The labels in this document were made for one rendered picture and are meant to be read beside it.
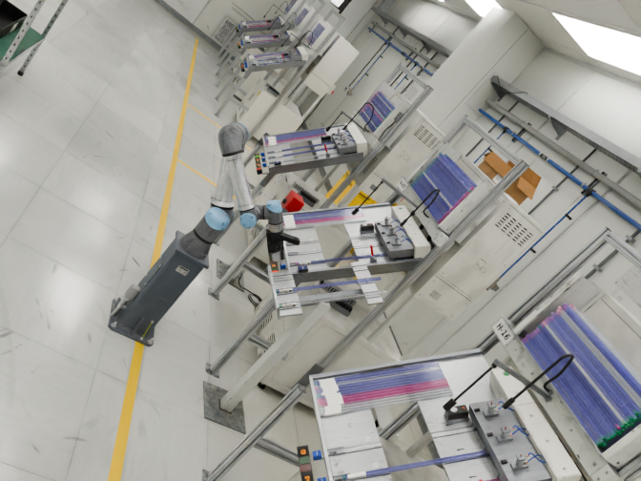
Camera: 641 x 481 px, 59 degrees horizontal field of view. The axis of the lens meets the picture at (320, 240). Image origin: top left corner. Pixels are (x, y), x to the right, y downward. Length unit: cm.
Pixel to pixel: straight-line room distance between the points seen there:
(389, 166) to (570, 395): 269
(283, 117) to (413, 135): 342
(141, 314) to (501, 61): 460
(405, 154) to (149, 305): 230
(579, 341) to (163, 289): 186
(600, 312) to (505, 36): 430
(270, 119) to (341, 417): 572
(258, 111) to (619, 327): 584
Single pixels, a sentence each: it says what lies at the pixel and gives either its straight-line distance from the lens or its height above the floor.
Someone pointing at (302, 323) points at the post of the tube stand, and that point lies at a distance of 275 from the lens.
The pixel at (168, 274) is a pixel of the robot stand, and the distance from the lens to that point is 286.
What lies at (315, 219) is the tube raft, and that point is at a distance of 343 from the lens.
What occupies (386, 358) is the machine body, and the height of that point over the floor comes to 60.
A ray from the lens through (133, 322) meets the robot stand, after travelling 304.
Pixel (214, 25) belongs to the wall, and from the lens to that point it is 1139.
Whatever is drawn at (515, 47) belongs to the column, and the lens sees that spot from 640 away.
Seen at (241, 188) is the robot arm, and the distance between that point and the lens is 269.
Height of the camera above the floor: 178
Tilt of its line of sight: 17 degrees down
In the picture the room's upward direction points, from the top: 42 degrees clockwise
